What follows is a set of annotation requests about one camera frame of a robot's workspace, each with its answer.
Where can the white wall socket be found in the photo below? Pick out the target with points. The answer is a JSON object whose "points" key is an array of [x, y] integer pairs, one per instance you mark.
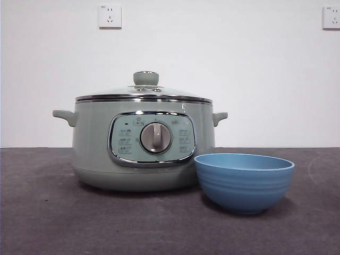
{"points": [[332, 17], [110, 16]]}

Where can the glass lid with green knob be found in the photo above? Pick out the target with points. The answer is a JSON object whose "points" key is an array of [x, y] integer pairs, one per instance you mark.
{"points": [[145, 78]]}

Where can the pale green electric steamer pot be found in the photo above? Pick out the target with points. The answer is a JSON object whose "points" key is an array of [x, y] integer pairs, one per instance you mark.
{"points": [[90, 148]]}

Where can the blue ribbed bowl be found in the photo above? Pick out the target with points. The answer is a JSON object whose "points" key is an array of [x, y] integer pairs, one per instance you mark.
{"points": [[244, 186]]}

